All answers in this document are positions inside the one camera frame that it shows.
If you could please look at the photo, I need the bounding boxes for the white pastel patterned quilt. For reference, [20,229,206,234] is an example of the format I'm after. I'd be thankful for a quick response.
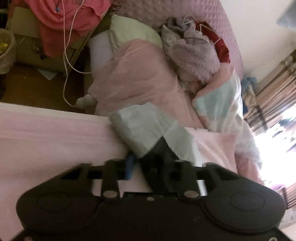
[191,66,263,183]

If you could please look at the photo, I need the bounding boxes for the red cloth on box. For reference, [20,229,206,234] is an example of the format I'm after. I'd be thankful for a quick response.
[9,1,112,58]

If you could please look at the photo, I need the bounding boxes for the white pillow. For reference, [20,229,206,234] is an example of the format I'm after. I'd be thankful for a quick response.
[88,30,113,72]

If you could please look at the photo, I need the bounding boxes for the pink duvet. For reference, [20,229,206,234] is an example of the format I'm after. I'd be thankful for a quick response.
[88,40,204,128]

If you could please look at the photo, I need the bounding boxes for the waste bin with bag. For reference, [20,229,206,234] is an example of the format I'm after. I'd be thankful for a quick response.
[1,29,17,75]

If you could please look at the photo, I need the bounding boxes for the pink cartoon bed sheet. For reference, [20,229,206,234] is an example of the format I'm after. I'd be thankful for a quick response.
[0,101,239,241]

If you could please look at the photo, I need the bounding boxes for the pile of clothes in corner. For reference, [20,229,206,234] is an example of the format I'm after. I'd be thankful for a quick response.
[241,76,257,115]

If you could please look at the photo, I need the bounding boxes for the lilac fluffy garment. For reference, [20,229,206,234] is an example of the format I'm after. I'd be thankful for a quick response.
[161,16,220,84]

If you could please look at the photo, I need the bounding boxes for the dark wall picture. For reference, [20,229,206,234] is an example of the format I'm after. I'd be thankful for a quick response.
[277,1,296,31]

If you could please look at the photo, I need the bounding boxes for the dark red garment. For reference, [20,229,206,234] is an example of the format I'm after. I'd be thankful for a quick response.
[195,21,231,63]

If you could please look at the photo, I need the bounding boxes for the cardboard box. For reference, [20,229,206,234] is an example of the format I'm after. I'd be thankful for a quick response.
[6,6,98,73]

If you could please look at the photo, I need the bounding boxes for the pink quilted headboard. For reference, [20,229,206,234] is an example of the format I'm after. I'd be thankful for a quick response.
[116,0,243,78]

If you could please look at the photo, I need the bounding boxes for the white charging cable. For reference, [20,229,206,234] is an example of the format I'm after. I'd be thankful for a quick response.
[60,0,223,108]

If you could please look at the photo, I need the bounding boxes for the grey sock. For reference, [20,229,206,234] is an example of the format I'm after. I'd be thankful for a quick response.
[75,94,97,109]

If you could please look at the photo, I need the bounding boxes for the grey jacket with black lining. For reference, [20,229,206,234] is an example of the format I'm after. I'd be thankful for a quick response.
[109,102,202,167]

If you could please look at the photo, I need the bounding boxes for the light green pillow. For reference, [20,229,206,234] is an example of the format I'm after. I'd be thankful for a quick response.
[109,15,163,51]

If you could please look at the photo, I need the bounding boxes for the left striped curtain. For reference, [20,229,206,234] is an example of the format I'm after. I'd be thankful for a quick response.
[245,51,295,135]

